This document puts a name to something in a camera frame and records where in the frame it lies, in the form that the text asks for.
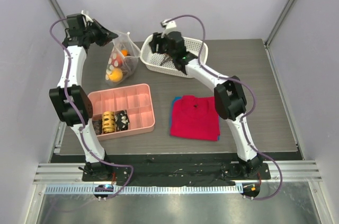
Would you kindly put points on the yellow patterned rolled sock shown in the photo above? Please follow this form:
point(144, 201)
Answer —
point(108, 122)

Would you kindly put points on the right aluminium frame post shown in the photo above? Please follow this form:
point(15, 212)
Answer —
point(279, 22)

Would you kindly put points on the fake yellow grape bunch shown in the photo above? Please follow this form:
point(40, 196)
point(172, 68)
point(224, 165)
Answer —
point(166, 58)

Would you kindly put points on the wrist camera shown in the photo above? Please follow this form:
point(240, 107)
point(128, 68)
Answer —
point(168, 26)
point(78, 24)

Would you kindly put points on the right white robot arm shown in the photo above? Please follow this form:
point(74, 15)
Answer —
point(230, 100)

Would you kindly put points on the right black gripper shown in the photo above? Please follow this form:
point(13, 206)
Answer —
point(156, 44)

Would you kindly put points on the yellow fake fruit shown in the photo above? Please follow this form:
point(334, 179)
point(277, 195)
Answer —
point(116, 75)

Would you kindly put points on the red folded shirt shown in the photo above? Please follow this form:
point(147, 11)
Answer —
point(196, 118)

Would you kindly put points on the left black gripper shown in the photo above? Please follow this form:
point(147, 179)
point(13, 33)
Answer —
point(106, 35)

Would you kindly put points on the black white patterned sock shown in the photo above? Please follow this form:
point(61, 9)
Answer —
point(121, 120)

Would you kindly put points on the white perforated plastic basket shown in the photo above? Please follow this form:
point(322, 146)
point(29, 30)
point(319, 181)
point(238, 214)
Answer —
point(161, 54)

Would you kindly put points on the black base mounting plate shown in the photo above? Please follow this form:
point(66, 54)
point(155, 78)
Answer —
point(129, 160)

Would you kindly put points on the clear polka dot zip bag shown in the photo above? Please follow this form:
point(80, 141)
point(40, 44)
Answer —
point(123, 46)

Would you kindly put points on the brown patterned rolled sock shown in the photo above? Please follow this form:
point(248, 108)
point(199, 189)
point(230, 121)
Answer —
point(97, 125)

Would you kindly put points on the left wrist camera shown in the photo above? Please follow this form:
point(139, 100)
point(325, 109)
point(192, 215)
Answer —
point(78, 24)

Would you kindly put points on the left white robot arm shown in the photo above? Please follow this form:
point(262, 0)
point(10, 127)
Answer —
point(69, 100)

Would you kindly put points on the slotted white cable duct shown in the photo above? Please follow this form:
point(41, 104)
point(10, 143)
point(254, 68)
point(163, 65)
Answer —
point(101, 189)

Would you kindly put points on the pink divided organizer tray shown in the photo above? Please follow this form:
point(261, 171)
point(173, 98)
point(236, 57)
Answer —
point(134, 99)

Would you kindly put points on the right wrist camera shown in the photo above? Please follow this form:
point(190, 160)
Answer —
point(168, 26)

